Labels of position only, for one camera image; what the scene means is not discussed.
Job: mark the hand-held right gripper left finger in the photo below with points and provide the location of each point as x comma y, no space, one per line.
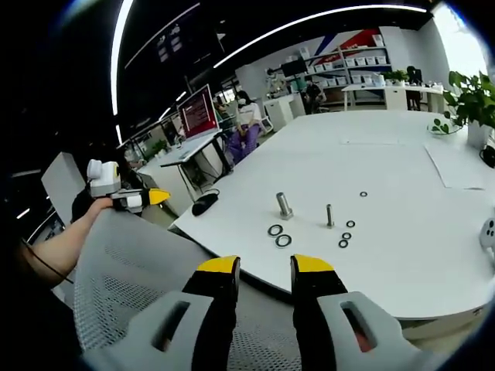
216,309

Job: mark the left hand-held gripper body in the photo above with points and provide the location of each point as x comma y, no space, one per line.
102,175

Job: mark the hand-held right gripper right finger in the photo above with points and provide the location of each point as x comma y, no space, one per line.
321,305

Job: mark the large black-rimmed washer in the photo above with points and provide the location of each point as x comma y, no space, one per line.
277,241
269,230

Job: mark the small steel threaded stud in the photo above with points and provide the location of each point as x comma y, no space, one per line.
329,216

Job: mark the large steel threaded stud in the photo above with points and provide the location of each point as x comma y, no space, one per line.
283,205

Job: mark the white box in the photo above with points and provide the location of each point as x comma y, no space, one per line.
63,185

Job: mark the black computer mouse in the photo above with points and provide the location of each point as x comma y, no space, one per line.
203,205

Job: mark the white standing desk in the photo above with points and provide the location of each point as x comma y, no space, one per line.
189,150

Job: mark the grey mesh office chair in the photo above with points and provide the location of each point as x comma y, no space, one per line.
127,270

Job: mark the monitor with red screen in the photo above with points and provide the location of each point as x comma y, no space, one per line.
199,114

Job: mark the long ceiling light strip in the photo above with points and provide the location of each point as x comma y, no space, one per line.
116,58
294,27

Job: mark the white cabinet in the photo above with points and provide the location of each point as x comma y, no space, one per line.
282,112

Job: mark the person's dark clothing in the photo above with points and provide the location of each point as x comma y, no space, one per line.
31,328

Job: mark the white round-lens device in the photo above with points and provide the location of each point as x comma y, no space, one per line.
488,233

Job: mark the black monitor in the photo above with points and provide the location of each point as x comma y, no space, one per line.
294,69

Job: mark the white paper sheet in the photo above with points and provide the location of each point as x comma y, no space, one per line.
452,166

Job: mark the white counter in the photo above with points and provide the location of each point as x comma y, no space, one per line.
394,96

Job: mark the small green plant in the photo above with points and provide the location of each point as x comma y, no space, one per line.
396,76

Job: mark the shelf with white boxes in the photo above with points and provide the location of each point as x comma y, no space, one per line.
359,62

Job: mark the potted green plant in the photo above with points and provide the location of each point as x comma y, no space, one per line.
470,100

